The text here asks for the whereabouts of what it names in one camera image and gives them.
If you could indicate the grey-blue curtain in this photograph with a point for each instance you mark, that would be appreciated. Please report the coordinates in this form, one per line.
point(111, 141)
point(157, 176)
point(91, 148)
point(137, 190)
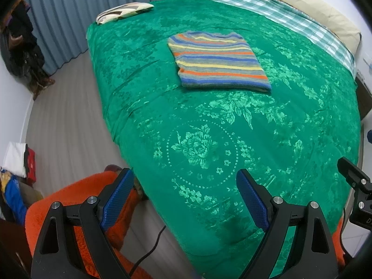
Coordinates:
point(72, 14)

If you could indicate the orange fluffy cloth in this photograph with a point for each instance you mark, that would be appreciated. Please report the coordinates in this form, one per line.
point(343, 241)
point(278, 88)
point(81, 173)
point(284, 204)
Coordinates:
point(87, 186)

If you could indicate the striped knitted sweater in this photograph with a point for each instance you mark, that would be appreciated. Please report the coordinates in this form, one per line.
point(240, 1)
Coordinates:
point(218, 61)

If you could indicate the dark hanging clothes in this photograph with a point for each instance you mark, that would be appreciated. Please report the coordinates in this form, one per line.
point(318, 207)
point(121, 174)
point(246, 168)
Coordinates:
point(23, 52)

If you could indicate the red folded cloth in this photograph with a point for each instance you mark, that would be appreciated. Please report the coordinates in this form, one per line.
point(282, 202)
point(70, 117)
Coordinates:
point(31, 165)

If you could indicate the patterned cushion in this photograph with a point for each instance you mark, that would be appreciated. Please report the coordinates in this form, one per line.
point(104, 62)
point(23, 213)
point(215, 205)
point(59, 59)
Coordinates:
point(122, 11)

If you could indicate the green floral blanket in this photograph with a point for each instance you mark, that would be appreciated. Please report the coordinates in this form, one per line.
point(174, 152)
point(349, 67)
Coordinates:
point(203, 139)

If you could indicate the white folded cloth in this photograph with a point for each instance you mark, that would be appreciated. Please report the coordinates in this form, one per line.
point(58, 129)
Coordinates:
point(16, 159)

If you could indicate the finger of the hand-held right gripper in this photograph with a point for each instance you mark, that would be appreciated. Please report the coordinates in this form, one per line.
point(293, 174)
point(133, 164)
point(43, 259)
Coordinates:
point(353, 173)

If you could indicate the dark bedside cabinet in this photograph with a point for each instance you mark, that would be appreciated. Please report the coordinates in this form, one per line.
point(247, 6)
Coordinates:
point(365, 98)

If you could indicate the blue cloth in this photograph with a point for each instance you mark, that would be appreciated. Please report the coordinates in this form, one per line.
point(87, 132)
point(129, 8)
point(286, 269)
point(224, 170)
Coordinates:
point(13, 194)

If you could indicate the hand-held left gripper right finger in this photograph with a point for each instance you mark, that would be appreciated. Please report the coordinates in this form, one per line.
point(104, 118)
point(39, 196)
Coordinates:
point(251, 203)

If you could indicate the cream pillow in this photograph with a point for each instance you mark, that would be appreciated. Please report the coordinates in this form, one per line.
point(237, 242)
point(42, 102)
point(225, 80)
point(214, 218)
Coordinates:
point(314, 8)

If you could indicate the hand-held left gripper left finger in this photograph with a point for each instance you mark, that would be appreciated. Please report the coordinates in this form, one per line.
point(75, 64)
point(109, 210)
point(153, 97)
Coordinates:
point(116, 200)

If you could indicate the green checked bed sheet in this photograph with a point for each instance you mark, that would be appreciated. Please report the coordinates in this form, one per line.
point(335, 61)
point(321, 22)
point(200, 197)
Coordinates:
point(290, 20)

